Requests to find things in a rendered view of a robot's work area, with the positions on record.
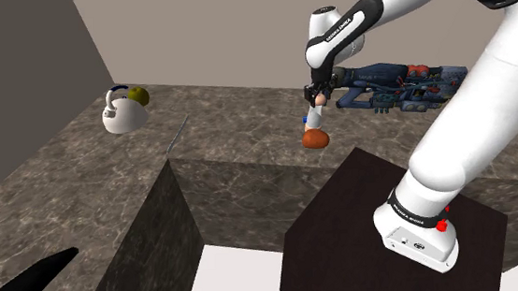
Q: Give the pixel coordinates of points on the blue toy blaster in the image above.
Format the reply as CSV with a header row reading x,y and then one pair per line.
x,y
387,81

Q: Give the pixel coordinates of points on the dark robot stand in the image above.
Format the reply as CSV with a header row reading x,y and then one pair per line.
x,y
339,249

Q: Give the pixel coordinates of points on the white kettle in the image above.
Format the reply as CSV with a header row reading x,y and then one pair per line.
x,y
124,117

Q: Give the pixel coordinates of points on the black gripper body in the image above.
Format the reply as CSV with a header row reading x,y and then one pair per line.
x,y
319,79

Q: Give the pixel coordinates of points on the white coat brown hair figure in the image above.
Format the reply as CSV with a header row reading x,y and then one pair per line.
x,y
315,119

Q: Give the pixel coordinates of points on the green apple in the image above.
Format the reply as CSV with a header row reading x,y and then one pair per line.
x,y
140,95

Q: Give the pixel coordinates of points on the thin grey knife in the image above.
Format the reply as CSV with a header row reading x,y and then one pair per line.
x,y
177,134

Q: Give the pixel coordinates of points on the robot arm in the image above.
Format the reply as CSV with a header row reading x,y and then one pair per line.
x,y
476,116

